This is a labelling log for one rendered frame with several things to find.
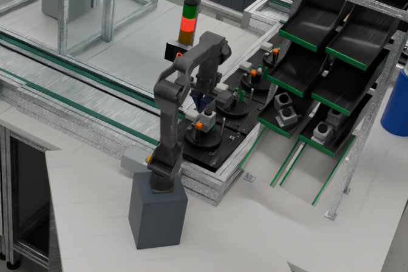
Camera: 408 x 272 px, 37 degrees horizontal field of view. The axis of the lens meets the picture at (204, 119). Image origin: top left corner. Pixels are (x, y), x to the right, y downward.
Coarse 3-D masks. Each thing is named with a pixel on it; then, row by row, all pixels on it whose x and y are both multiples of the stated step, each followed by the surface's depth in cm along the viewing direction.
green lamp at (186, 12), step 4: (184, 4) 213; (184, 8) 214; (188, 8) 213; (192, 8) 213; (196, 8) 214; (184, 12) 214; (188, 12) 214; (192, 12) 214; (196, 12) 216; (184, 16) 215; (188, 16) 214; (192, 16) 215
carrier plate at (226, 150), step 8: (184, 120) 232; (184, 128) 228; (216, 128) 231; (224, 128) 232; (224, 136) 228; (240, 136) 230; (184, 144) 220; (224, 144) 224; (232, 144) 224; (184, 152) 216; (192, 152) 217; (200, 152) 218; (208, 152) 218; (216, 152) 219; (224, 152) 220; (232, 152) 222; (200, 160) 214; (208, 160) 215; (216, 160) 215; (224, 160) 217; (208, 168) 213; (216, 168) 212
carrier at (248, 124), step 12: (240, 96) 244; (204, 108) 241; (216, 108) 241; (240, 108) 242; (252, 108) 247; (216, 120) 235; (228, 120) 237; (240, 120) 238; (252, 120) 239; (240, 132) 232
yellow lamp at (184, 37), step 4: (180, 32) 219; (184, 32) 218; (188, 32) 218; (192, 32) 220; (180, 36) 220; (184, 36) 219; (188, 36) 219; (180, 40) 220; (184, 40) 220; (188, 40) 220
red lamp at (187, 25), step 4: (184, 20) 216; (188, 20) 215; (192, 20) 216; (180, 24) 218; (184, 24) 217; (188, 24) 216; (192, 24) 217; (180, 28) 219; (184, 28) 217; (188, 28) 217; (192, 28) 218
